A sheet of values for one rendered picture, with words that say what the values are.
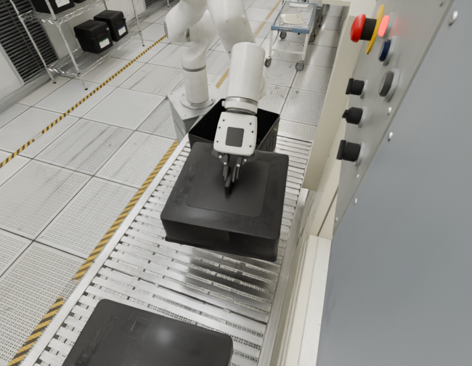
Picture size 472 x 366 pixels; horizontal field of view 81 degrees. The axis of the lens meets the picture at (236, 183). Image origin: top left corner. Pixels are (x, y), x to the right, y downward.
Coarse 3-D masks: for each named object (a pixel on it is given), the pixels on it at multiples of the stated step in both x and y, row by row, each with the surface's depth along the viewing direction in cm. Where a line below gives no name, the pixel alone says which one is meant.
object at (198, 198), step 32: (192, 160) 78; (256, 160) 78; (288, 160) 78; (192, 192) 70; (224, 192) 70; (256, 192) 70; (192, 224) 64; (224, 224) 64; (256, 224) 64; (256, 256) 69
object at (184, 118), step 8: (208, 88) 158; (216, 88) 158; (168, 96) 153; (176, 96) 153; (216, 96) 153; (176, 104) 148; (176, 112) 144; (184, 112) 143; (192, 112) 143; (200, 112) 143; (176, 120) 156; (184, 120) 139; (192, 120) 143; (176, 128) 164; (184, 128) 144; (176, 136) 176; (184, 136) 151
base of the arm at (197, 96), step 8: (184, 72) 135; (192, 72) 133; (200, 72) 134; (184, 80) 139; (192, 80) 136; (200, 80) 137; (192, 88) 140; (200, 88) 140; (184, 96) 151; (192, 96) 143; (200, 96) 143; (208, 96) 149; (184, 104) 146; (192, 104) 146; (200, 104) 146; (208, 104) 146
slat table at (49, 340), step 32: (288, 192) 108; (128, 224) 98; (160, 224) 98; (288, 224) 98; (128, 256) 90; (288, 256) 90; (96, 288) 83; (128, 288) 83; (64, 320) 77; (192, 320) 77; (224, 320) 78; (32, 352) 72; (64, 352) 72; (256, 352) 72
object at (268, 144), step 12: (216, 108) 119; (204, 120) 113; (216, 120) 123; (264, 120) 118; (276, 120) 110; (192, 132) 108; (204, 132) 116; (264, 132) 122; (276, 132) 116; (192, 144) 107; (264, 144) 105
